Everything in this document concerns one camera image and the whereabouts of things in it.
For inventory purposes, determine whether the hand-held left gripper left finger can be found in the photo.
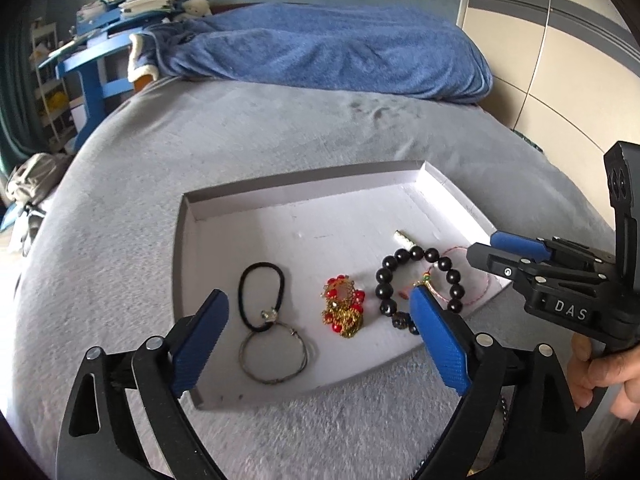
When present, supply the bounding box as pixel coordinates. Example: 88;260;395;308
55;289;231;480

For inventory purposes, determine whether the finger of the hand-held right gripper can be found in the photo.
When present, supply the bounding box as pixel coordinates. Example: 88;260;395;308
466;242;608;292
490;231;619;267

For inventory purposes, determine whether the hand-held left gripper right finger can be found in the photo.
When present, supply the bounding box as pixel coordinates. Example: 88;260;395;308
409;287;587;480

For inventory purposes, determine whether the thin red string bracelet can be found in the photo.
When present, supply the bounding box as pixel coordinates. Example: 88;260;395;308
440;244;496;306

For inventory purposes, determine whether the black hair tie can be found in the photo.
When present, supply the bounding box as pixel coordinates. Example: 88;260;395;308
238;261;287;333

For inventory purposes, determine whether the large black bead bracelet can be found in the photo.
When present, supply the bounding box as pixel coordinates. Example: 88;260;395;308
375;246;463;336

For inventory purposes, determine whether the silver wire bracelet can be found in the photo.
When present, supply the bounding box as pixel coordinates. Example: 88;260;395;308
239;324;317;386

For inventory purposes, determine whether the red gold bead ornament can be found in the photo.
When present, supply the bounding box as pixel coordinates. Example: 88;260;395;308
320;274;366;340

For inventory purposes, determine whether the shallow grey cardboard box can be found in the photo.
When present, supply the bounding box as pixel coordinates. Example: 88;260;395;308
171;160;513;411

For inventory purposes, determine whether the person's right hand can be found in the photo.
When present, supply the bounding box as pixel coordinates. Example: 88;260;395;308
567;332;640;421

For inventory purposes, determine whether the beige grey wardrobe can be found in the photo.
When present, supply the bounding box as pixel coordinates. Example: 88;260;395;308
457;0;640;161

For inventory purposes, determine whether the pale fabric bag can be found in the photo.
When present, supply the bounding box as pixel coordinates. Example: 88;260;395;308
5;152;73;241

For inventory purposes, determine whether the blue desk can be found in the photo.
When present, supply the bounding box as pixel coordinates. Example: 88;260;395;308
37;0;191;136

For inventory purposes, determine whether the blue blanket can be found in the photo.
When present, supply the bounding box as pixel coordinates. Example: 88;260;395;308
150;2;493;106

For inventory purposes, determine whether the fleece lined denim jacket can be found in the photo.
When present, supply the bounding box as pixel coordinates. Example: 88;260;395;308
127;22;201;83

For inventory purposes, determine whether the white rolling cart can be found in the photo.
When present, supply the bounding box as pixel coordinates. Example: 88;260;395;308
27;20;76;153

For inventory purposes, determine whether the teal curtain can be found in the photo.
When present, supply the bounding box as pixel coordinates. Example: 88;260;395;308
0;10;36;171

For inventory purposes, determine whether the stack of papers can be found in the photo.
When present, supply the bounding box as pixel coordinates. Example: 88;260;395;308
117;0;181;13

